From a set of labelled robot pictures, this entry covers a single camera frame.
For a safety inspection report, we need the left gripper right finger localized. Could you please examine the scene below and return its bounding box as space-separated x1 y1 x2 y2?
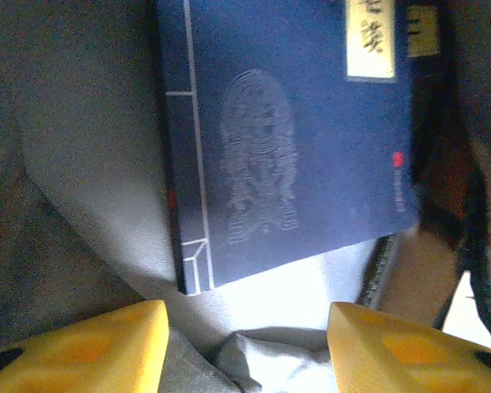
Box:
326 301 491 393

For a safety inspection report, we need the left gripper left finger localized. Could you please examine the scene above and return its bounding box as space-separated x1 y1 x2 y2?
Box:
0 300 172 393

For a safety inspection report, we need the beige fabric backpack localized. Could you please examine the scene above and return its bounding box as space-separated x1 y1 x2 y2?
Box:
0 0 491 393

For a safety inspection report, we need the dark blue thread-bound book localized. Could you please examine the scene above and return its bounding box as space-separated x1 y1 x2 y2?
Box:
404 0 455 62
154 0 421 296

